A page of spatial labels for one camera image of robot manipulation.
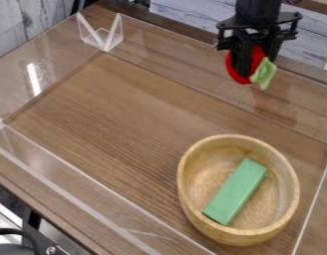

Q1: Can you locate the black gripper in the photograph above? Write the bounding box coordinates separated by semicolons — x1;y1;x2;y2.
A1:
216;12;302;78

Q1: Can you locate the red plush strawberry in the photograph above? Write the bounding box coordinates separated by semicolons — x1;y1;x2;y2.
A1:
224;46;276;91

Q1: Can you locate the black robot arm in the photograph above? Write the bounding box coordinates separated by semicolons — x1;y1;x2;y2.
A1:
216;0;302;84

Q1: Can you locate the wooden oval bowl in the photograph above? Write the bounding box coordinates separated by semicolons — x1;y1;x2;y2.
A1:
176;134;300;246

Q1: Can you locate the green rectangular block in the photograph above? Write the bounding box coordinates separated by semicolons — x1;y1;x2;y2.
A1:
201;158;267;226

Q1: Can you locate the clear acrylic corner bracket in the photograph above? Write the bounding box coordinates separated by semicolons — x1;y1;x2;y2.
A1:
76;13;124;52

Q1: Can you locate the black metal table mount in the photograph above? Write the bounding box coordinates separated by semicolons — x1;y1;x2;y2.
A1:
22;210;69;255

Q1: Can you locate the black cable lower left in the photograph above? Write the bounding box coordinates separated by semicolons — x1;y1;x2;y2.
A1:
0;227;38;255

